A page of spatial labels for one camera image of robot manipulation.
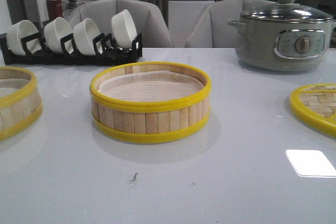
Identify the bamboo steamer drawer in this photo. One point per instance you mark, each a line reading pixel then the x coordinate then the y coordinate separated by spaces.
pixel 150 122
pixel 21 104

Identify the woven bamboo steamer lid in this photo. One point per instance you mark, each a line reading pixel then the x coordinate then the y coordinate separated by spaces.
pixel 314 105

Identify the white steamer cloth liner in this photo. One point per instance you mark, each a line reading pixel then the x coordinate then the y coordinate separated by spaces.
pixel 153 86

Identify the black bowl rack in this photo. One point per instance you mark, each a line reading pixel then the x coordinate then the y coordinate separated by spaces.
pixel 106 52

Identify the left grey chair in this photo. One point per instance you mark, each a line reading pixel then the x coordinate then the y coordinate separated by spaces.
pixel 147 18

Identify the white bowl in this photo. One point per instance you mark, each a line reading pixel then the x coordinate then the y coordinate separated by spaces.
pixel 18 31
pixel 83 34
pixel 123 29
pixel 54 32

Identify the grey electric cooking pot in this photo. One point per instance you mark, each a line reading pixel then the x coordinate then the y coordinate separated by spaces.
pixel 282 46

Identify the red cylinder bin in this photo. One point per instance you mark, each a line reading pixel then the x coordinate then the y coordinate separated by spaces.
pixel 54 9

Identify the glass pot lid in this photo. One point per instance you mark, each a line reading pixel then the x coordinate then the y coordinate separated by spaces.
pixel 287 11

